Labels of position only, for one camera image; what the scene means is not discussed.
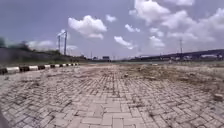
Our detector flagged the dark billboard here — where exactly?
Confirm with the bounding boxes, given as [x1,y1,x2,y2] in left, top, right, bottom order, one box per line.
[102,55,111,62]

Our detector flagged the street lamp pole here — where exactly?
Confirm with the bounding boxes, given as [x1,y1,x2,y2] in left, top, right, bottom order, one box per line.
[56,29,69,56]

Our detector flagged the grey wall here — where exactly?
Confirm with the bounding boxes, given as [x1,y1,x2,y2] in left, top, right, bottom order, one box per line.
[0,47,84,64]

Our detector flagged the row of trees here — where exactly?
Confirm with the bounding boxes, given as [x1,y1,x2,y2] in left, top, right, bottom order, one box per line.
[0,37,64,56]

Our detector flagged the black and white kerb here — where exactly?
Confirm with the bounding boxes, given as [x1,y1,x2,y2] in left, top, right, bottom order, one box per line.
[0,62,81,75]

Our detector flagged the raised road embankment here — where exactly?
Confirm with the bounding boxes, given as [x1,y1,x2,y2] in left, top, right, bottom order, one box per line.
[129,48,224,62]

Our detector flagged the grey brick paved road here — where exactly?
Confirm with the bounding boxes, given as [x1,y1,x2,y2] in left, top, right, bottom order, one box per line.
[0,63,224,128]

